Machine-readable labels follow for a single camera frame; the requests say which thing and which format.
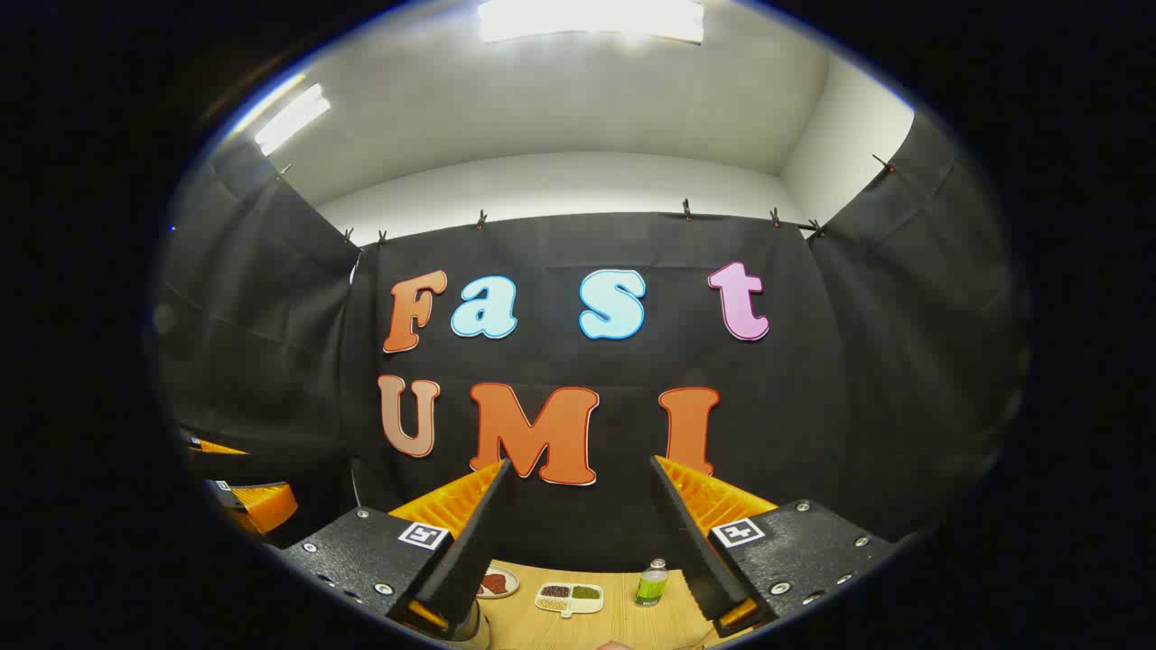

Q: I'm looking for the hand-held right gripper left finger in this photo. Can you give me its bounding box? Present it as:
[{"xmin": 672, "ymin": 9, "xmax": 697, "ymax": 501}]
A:
[{"xmin": 280, "ymin": 459, "xmax": 517, "ymax": 635}]

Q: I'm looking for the green label drink bottle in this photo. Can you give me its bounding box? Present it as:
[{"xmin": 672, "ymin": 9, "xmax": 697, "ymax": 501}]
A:
[{"xmin": 634, "ymin": 558, "xmax": 669, "ymax": 608}]

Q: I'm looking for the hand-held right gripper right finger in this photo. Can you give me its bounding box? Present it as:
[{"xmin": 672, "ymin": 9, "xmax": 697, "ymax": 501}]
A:
[{"xmin": 650, "ymin": 456, "xmax": 900, "ymax": 637}]

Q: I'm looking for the black backdrop cloth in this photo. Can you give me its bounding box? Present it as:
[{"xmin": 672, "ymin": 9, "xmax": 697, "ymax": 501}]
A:
[{"xmin": 149, "ymin": 113, "xmax": 1030, "ymax": 574}]

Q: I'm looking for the white divided bean dish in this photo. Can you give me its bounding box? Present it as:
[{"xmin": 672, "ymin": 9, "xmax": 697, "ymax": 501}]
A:
[{"xmin": 535, "ymin": 582, "xmax": 604, "ymax": 618}]

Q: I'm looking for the narrow ceiling light strip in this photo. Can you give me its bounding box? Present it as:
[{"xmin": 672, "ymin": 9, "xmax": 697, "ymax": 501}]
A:
[{"xmin": 255, "ymin": 83, "xmax": 331, "ymax": 156}]

